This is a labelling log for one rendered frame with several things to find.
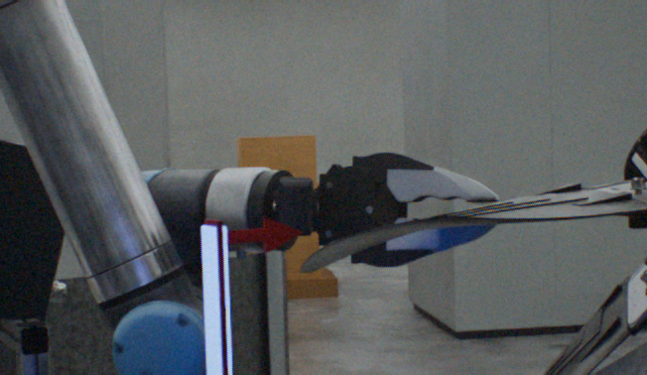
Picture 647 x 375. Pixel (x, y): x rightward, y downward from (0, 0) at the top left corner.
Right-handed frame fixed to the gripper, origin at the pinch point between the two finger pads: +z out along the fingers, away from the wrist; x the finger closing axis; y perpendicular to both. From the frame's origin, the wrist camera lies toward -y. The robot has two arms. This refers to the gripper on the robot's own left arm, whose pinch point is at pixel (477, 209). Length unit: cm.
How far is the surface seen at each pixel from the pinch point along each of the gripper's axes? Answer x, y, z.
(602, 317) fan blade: 8.9, 15.0, 6.1
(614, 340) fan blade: 10.5, 9.6, 8.5
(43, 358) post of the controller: 15, 8, -51
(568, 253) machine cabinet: 7, 603, -164
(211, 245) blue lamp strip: 3.0, -24.6, -8.9
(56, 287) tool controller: 8, 16, -56
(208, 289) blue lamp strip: 5.8, -23.8, -9.6
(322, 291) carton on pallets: 39, 710, -384
